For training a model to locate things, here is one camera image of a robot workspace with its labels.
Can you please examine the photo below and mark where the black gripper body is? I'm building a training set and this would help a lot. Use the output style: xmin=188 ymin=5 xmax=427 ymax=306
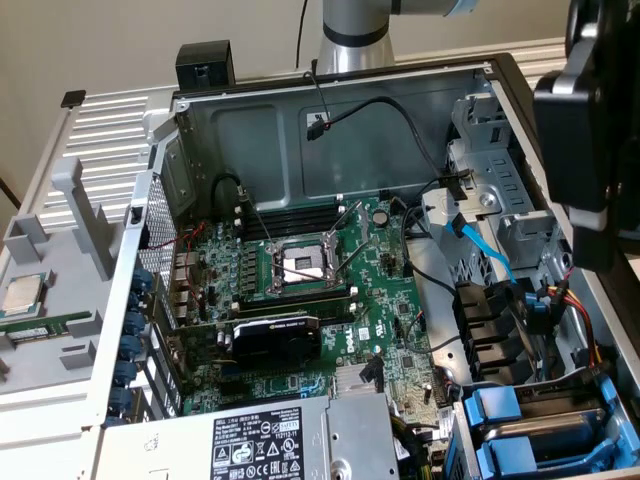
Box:
xmin=564 ymin=0 xmax=640 ymax=274

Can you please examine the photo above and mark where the blue SATA wire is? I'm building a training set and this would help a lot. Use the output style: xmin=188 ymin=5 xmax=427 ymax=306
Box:
xmin=448 ymin=212 xmax=554 ymax=334

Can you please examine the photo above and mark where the red yellow power wire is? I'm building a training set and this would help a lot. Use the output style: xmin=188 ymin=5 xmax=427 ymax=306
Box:
xmin=544 ymin=277 xmax=604 ymax=384

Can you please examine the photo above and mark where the hard disk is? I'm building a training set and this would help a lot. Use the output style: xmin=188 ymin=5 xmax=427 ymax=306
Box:
xmin=459 ymin=374 xmax=624 ymax=451

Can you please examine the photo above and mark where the empty blue disk carrier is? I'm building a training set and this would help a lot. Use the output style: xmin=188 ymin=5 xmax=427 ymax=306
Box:
xmin=472 ymin=432 xmax=640 ymax=476

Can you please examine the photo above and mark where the grey metal disk bay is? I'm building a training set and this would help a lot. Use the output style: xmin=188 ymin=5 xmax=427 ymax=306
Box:
xmin=449 ymin=369 xmax=640 ymax=480

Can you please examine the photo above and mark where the silver optical drive cage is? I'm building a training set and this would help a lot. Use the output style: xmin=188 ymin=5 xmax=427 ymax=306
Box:
xmin=443 ymin=92 xmax=576 ymax=281

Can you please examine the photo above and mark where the metal socket cover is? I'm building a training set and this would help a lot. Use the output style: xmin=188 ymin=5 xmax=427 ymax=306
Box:
xmin=324 ymin=199 xmax=374 ymax=282

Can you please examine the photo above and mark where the black RAM slot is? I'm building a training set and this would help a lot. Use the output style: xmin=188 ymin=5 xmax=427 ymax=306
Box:
xmin=238 ymin=288 xmax=357 ymax=304
xmin=234 ymin=203 xmax=347 ymax=225
xmin=234 ymin=212 xmax=347 ymax=234
xmin=234 ymin=195 xmax=347 ymax=217
xmin=242 ymin=219 xmax=347 ymax=242

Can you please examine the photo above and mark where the green motherboard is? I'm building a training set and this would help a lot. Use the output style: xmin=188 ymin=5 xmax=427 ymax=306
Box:
xmin=167 ymin=192 xmax=456 ymax=436

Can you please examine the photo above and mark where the open PC case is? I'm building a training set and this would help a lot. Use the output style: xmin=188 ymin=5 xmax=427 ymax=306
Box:
xmin=82 ymin=52 xmax=640 ymax=480

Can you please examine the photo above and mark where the CPU socket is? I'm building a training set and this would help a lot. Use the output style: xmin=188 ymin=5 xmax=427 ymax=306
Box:
xmin=264 ymin=232 xmax=346 ymax=294

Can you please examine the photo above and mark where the thin metal locking lever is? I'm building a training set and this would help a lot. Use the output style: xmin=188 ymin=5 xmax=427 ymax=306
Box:
xmin=237 ymin=184 xmax=275 ymax=250
xmin=279 ymin=263 xmax=329 ymax=281

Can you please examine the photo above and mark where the black plastic block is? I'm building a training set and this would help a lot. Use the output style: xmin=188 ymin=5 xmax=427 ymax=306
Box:
xmin=174 ymin=40 xmax=237 ymax=92

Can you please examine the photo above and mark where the green RAM stick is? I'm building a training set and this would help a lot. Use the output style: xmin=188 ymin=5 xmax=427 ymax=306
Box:
xmin=234 ymin=295 xmax=354 ymax=319
xmin=0 ymin=310 xmax=95 ymax=342

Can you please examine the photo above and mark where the silver chipset heatsink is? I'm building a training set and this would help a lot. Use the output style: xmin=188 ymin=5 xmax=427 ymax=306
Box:
xmin=332 ymin=366 xmax=386 ymax=399

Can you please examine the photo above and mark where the black graphics card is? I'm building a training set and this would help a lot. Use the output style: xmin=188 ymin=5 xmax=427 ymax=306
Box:
xmin=167 ymin=314 xmax=324 ymax=374

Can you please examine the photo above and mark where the grey power supply unit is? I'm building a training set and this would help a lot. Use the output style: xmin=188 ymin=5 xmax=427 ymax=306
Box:
xmin=97 ymin=392 xmax=401 ymax=480

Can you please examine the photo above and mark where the grey parts rack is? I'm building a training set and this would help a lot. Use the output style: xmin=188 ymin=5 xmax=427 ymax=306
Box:
xmin=0 ymin=157 xmax=129 ymax=389

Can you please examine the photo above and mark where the silver CPU chip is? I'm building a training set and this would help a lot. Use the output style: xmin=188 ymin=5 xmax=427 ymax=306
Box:
xmin=0 ymin=273 xmax=51 ymax=319

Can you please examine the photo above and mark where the black plastic cable clip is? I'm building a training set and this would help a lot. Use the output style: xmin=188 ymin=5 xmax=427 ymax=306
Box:
xmin=433 ymin=168 xmax=475 ymax=202

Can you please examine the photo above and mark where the light grey latch bracket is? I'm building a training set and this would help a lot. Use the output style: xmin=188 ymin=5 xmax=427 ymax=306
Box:
xmin=421 ymin=191 xmax=474 ymax=236

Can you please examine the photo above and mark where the thin black looped wire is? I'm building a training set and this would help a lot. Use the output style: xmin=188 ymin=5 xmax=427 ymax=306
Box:
xmin=401 ymin=177 xmax=459 ymax=297

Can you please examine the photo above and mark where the thin black hanging cable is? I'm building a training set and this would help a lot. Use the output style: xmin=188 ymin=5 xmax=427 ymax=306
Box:
xmin=293 ymin=0 xmax=310 ymax=70

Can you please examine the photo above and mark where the black cable flat connector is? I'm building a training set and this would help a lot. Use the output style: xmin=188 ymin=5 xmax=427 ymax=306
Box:
xmin=304 ymin=97 xmax=449 ymax=181

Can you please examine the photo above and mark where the black ribbed plastic bracket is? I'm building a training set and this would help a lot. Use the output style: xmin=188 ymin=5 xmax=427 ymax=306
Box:
xmin=451 ymin=279 xmax=534 ymax=389

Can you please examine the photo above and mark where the black cable angled connector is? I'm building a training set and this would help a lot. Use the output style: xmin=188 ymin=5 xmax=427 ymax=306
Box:
xmin=360 ymin=355 xmax=385 ymax=394

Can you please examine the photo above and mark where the white cable label tag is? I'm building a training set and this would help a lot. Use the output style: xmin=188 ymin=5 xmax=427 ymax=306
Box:
xmin=433 ymin=405 xmax=455 ymax=444

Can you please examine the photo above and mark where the braided power supply cable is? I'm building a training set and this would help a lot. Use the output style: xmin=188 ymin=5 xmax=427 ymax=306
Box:
xmin=390 ymin=414 xmax=437 ymax=480

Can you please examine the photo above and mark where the dark brown cable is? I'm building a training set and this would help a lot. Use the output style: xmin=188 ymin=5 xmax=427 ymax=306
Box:
xmin=0 ymin=174 xmax=22 ymax=211

